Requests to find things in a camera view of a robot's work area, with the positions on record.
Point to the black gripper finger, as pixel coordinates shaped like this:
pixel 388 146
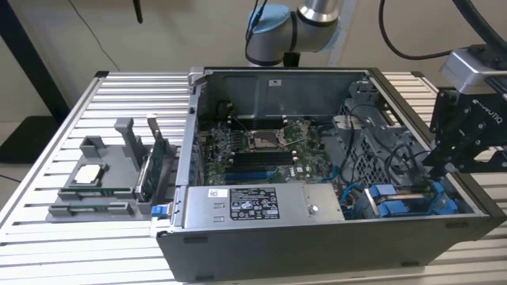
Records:
pixel 442 130
pixel 481 161

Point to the hard disk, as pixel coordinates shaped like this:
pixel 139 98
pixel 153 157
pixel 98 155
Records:
pixel 408 196

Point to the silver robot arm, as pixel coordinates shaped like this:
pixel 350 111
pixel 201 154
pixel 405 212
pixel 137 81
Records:
pixel 274 35

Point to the grey metal disk bay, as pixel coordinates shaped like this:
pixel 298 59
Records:
pixel 365 160

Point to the blue disk carrier in bay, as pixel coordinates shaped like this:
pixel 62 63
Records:
pixel 390 210

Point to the black RAM slot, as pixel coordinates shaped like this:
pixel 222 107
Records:
pixel 262 157
pixel 262 154
pixel 262 164
pixel 262 161

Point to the black expansion slot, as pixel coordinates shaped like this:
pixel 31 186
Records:
pixel 250 169

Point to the blue expansion slot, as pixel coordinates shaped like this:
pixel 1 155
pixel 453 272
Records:
pixel 246 180
pixel 247 175

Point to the green motherboard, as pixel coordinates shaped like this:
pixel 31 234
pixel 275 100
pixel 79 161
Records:
pixel 313 166

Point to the white label sticker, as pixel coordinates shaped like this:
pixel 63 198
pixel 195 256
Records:
pixel 275 82

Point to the CPU socket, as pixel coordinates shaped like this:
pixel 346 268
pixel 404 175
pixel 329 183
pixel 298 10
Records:
pixel 263 141

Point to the silver power supply unit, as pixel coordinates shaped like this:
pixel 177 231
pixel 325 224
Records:
pixel 293 207

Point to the black open PC case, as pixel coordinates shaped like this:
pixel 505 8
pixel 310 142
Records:
pixel 277 252

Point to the graphics card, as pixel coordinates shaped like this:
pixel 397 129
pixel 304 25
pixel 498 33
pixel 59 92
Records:
pixel 157 166

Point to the blue case latch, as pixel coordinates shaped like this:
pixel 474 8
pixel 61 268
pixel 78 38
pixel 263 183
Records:
pixel 158 211

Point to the grey parts rack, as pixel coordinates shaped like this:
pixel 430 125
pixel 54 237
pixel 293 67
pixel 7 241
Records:
pixel 115 178

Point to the silver CPU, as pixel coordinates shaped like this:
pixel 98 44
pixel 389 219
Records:
pixel 89 174

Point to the black stand with base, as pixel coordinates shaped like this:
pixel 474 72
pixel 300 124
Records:
pixel 23 44

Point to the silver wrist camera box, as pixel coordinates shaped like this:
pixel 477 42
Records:
pixel 468 71

